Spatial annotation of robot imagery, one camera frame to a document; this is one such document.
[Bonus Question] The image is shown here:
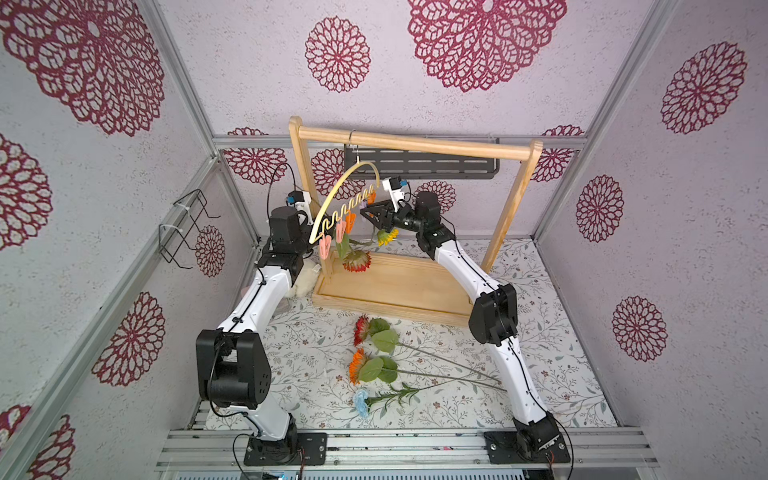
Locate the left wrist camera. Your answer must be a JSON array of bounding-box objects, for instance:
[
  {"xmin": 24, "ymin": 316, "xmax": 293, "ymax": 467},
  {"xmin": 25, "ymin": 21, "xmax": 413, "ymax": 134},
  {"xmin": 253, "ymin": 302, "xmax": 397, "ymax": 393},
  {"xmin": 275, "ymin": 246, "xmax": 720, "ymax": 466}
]
[{"xmin": 286, "ymin": 190, "xmax": 313, "ymax": 223}]

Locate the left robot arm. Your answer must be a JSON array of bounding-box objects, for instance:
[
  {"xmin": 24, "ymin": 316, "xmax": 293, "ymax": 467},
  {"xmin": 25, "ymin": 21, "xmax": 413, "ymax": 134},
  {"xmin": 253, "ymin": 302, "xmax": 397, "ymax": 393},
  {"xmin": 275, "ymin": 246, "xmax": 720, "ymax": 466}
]
[{"xmin": 195, "ymin": 206, "xmax": 311, "ymax": 442}]

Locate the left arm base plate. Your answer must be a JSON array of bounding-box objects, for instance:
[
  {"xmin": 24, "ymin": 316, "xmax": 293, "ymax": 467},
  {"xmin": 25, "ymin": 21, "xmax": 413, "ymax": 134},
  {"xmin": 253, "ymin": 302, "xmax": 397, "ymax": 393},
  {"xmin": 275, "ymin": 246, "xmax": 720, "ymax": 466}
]
[{"xmin": 244, "ymin": 432, "xmax": 328, "ymax": 467}]

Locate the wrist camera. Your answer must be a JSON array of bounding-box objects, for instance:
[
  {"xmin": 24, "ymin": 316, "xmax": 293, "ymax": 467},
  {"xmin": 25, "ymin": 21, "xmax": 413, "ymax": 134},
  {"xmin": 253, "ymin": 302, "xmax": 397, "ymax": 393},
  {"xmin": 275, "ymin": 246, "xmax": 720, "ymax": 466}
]
[
  {"xmin": 383, "ymin": 176, "xmax": 408, "ymax": 212},
  {"xmin": 286, "ymin": 190, "xmax": 313, "ymax": 223}
]

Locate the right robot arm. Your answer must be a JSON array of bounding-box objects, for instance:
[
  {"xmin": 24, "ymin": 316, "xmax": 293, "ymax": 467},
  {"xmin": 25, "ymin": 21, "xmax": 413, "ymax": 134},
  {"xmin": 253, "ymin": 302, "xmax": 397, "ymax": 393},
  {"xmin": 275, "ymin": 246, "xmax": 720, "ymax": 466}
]
[{"xmin": 360, "ymin": 192, "xmax": 567, "ymax": 455}]

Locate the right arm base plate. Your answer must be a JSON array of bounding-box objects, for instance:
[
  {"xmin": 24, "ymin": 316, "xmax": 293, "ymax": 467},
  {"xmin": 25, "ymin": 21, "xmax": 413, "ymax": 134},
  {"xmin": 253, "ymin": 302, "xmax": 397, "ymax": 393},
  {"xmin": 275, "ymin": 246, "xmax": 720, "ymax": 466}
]
[{"xmin": 483, "ymin": 431, "xmax": 571, "ymax": 465}]

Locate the wooden clothes rack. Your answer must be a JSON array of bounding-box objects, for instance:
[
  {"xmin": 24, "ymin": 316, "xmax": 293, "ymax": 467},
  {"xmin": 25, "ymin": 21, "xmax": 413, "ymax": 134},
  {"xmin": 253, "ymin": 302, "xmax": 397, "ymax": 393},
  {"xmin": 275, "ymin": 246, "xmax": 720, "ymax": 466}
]
[{"xmin": 289, "ymin": 116, "xmax": 543, "ymax": 327}]

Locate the red artificial flower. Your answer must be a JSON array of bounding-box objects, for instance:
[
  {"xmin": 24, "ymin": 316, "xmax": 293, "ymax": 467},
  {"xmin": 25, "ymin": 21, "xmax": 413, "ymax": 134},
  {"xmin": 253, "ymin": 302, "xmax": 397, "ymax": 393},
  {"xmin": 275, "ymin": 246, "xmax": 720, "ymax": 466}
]
[
  {"xmin": 353, "ymin": 314, "xmax": 501, "ymax": 388},
  {"xmin": 334, "ymin": 233, "xmax": 372, "ymax": 273}
]

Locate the black wire wall rack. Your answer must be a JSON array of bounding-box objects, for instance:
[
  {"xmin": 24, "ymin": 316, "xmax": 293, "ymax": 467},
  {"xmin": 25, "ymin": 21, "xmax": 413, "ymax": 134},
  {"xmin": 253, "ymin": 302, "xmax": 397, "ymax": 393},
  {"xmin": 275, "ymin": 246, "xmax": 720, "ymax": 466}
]
[{"xmin": 157, "ymin": 188, "xmax": 219, "ymax": 270}]

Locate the white plush toy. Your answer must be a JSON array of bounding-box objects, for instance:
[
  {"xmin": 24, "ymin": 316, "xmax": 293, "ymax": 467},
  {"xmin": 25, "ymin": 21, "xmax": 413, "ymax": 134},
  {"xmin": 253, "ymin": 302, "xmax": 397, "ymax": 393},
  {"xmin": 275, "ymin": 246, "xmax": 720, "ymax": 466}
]
[{"xmin": 286, "ymin": 259, "xmax": 322, "ymax": 298}]

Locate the orange artificial flower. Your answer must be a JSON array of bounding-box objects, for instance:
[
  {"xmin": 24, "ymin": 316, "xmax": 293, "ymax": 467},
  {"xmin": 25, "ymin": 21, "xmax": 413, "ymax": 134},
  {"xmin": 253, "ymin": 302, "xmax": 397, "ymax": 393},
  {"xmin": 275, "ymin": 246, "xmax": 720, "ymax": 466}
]
[{"xmin": 349, "ymin": 349, "xmax": 502, "ymax": 391}]

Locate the yellow artificial flower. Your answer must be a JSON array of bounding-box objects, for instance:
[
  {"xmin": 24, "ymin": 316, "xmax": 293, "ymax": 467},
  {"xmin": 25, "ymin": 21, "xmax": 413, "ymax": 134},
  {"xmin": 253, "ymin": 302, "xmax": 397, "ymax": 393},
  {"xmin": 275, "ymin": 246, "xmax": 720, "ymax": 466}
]
[{"xmin": 376, "ymin": 228, "xmax": 400, "ymax": 247}]

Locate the yellow wavy clothes hanger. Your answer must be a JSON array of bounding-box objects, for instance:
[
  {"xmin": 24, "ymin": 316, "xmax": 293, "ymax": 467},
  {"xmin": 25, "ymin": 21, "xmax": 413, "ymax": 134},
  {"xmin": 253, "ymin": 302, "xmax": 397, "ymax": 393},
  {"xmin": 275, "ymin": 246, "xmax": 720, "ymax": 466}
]
[{"xmin": 308, "ymin": 130, "xmax": 383, "ymax": 245}]

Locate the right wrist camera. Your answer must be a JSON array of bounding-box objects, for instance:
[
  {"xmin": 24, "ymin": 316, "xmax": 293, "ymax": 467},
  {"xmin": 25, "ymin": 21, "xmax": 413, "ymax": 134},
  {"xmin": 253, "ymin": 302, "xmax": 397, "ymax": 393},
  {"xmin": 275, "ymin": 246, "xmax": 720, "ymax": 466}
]
[{"xmin": 383, "ymin": 176, "xmax": 408, "ymax": 212}]

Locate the aluminium front rail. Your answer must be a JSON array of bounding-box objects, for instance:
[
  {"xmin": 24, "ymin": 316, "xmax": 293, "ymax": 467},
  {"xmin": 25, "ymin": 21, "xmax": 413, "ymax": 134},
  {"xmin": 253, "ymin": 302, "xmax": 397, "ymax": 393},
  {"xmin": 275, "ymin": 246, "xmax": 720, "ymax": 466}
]
[{"xmin": 154, "ymin": 427, "xmax": 659, "ymax": 473}]

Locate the blue artificial flower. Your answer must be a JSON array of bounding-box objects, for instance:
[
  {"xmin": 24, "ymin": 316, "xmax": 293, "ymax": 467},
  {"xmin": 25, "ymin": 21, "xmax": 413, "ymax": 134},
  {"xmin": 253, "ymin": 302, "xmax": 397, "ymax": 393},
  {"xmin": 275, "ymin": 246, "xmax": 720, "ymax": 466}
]
[{"xmin": 352, "ymin": 381, "xmax": 448, "ymax": 419}]

